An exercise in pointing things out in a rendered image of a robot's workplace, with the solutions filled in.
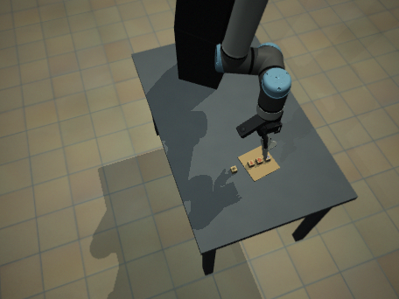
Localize tan flat mat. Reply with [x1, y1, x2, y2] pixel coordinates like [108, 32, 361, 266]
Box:
[238, 145, 280, 181]

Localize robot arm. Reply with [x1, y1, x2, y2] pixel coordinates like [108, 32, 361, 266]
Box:
[214, 0, 291, 138]

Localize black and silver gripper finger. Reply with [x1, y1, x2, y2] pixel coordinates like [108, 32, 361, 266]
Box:
[261, 133, 277, 159]

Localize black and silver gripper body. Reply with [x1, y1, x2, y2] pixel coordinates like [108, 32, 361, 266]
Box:
[257, 111, 284, 136]

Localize tan block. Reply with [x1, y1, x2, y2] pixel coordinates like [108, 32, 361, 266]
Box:
[230, 166, 238, 174]
[255, 157, 263, 165]
[263, 154, 271, 163]
[247, 160, 255, 168]

